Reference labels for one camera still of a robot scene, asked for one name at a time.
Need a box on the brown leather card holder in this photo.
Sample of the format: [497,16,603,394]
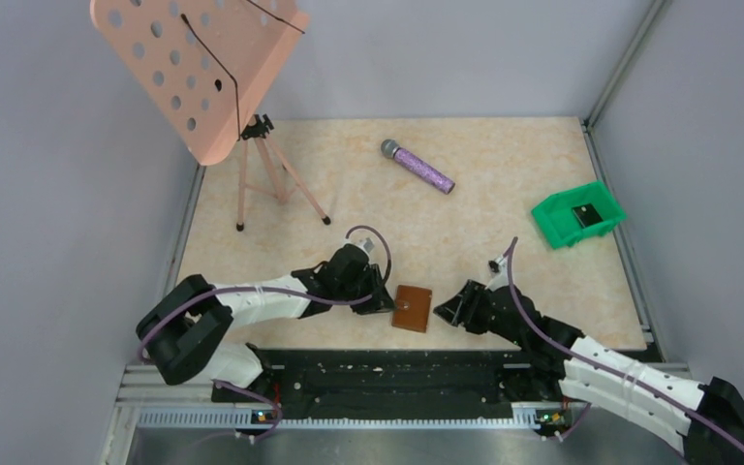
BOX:
[390,285,433,333]

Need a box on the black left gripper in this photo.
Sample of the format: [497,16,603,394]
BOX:
[336,263,397,315]

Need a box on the purple glitter microphone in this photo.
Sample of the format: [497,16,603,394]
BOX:
[381,139,455,195]

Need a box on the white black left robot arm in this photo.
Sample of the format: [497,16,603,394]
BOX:
[135,243,395,401]

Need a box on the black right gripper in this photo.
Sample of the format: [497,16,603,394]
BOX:
[434,279,524,346]

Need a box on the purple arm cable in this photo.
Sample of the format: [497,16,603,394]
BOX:
[137,224,393,444]
[503,235,744,465]

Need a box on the pink music stand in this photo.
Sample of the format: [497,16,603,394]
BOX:
[89,0,331,231]

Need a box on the green plastic bin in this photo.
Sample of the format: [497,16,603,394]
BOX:
[531,180,627,249]

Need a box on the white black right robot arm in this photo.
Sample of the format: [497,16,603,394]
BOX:
[433,281,744,464]

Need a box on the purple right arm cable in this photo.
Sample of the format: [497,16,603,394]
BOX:
[503,235,744,465]

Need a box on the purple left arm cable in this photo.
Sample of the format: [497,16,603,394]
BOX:
[137,224,393,444]

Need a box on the black card in bin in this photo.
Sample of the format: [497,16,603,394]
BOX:
[572,203,604,229]

